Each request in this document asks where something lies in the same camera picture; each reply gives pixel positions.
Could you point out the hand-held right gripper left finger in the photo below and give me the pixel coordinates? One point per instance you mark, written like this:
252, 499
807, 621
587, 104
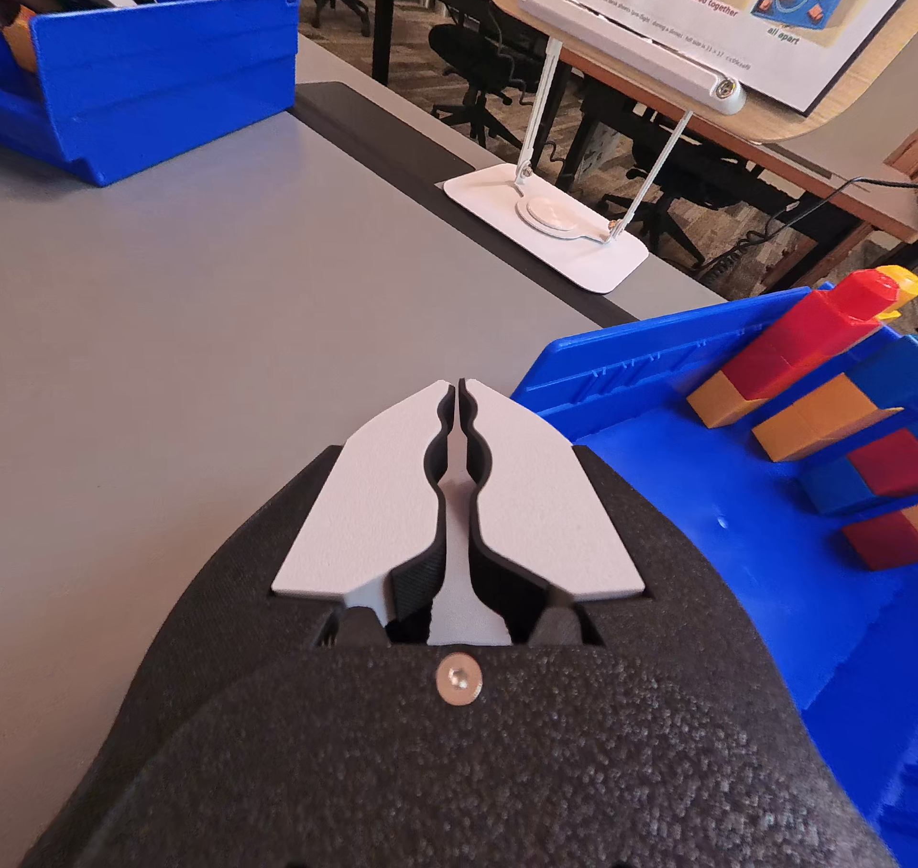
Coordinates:
358, 516

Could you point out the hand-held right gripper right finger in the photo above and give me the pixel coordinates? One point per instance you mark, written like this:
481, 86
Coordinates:
559, 516

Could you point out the blue plastic bin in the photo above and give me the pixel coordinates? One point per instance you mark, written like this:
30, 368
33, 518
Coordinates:
179, 72
681, 524

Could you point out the row of mega block towers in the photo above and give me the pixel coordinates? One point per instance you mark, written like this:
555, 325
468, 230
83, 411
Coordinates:
789, 351

